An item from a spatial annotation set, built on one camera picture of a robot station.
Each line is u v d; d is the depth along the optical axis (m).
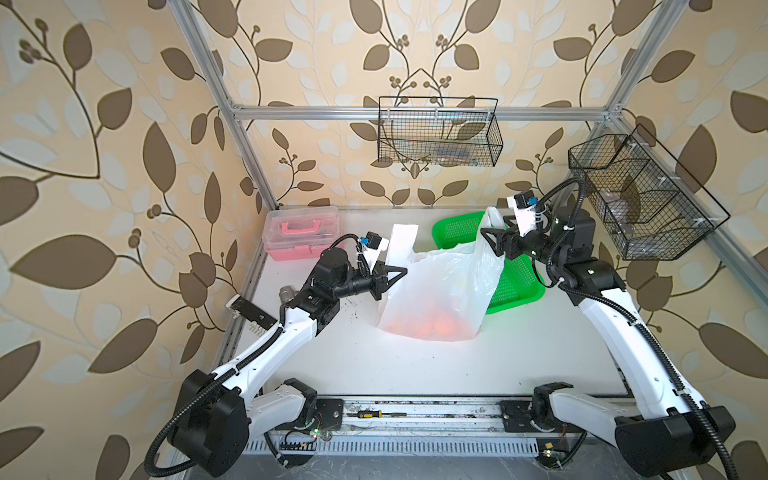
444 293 0.81
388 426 0.74
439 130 0.96
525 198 0.59
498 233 0.63
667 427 0.36
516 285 0.97
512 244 0.62
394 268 0.69
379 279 0.64
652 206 0.73
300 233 1.01
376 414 0.75
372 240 0.64
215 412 0.40
